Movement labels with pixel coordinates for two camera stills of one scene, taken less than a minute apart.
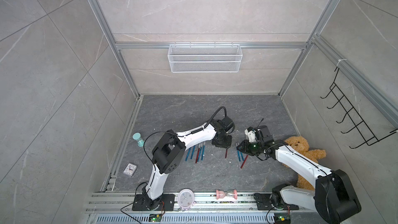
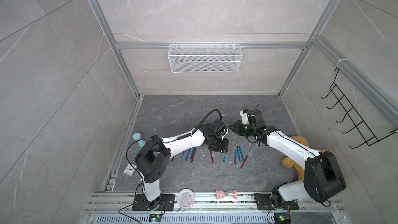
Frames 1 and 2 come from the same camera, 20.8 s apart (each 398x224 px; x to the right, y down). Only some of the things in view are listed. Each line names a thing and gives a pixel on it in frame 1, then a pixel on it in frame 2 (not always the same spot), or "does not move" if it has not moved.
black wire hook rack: x=353 y=114 does not move
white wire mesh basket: x=202 y=58 does not move
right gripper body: x=253 y=148 → x=244 y=129
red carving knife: x=244 y=162 does not move
